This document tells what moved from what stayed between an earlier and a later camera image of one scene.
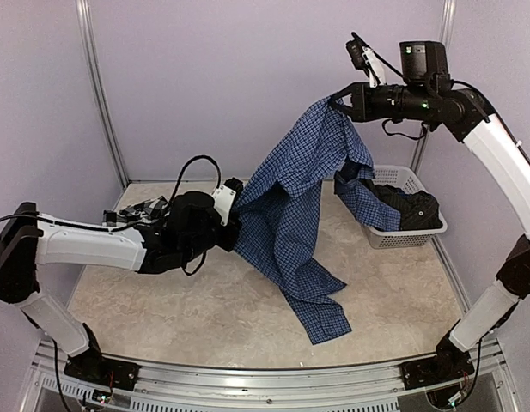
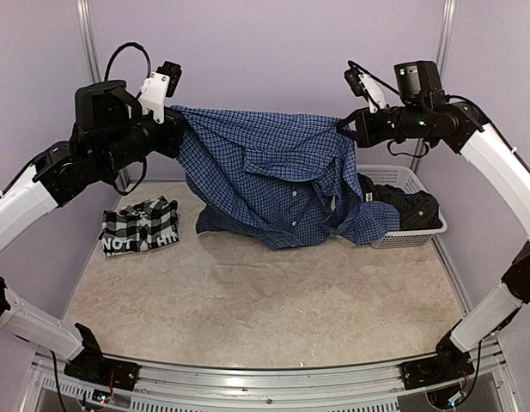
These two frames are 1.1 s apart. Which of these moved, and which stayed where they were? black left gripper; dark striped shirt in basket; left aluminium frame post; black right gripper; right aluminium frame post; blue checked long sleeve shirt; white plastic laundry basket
Moved: black left gripper; blue checked long sleeve shirt; black right gripper
Stayed: white plastic laundry basket; right aluminium frame post; left aluminium frame post; dark striped shirt in basket
